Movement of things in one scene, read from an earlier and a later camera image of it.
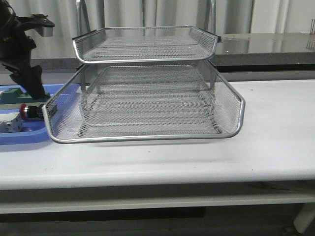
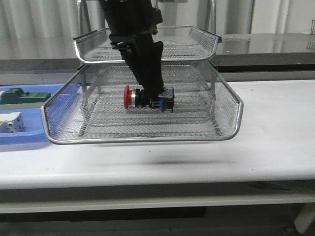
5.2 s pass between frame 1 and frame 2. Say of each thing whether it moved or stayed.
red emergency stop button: moved
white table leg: stayed
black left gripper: moved
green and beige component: stayed
